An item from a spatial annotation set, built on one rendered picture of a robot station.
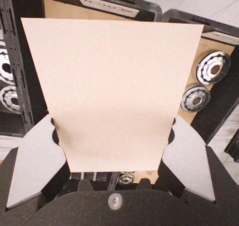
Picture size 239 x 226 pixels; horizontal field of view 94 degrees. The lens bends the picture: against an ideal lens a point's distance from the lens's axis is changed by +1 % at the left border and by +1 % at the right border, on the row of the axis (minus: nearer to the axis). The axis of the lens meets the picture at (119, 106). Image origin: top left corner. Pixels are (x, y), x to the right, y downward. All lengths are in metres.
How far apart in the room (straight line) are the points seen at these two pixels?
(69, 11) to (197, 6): 0.43
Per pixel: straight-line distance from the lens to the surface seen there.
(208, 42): 0.48
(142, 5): 0.29
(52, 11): 0.42
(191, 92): 0.46
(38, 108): 0.43
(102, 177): 0.77
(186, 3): 0.59
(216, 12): 0.64
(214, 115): 0.51
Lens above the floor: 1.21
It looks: 62 degrees down
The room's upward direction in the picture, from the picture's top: 175 degrees clockwise
